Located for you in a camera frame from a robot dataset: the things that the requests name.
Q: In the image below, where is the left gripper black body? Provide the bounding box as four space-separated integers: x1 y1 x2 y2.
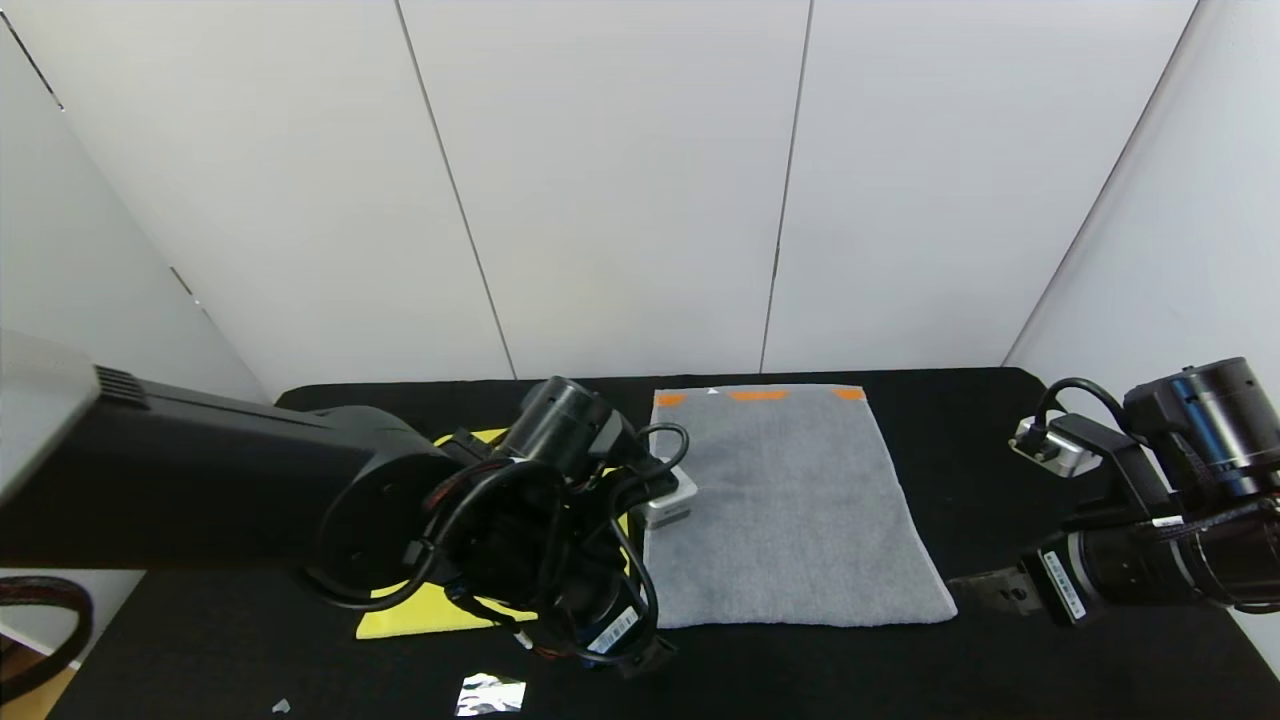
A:
573 570 651 669

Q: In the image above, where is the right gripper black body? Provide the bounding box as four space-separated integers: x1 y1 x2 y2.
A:
1019 529 1183 627

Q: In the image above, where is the yellow microfibre towel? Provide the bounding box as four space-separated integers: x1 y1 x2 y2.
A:
356 428 633 640

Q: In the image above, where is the grey towel with orange stripe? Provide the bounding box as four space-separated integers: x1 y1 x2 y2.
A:
640 385 959 630

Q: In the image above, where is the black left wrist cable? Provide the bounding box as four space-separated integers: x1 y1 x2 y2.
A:
300 420 693 666

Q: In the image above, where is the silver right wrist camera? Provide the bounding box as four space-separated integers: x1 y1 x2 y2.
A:
1010 414 1098 478

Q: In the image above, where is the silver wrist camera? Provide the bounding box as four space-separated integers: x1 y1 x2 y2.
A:
1010 414 1098 478
645 465 699 529

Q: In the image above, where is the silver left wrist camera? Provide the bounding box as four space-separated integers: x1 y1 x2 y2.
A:
645 465 699 529

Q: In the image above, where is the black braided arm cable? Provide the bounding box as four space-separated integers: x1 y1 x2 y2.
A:
0 575 94 701

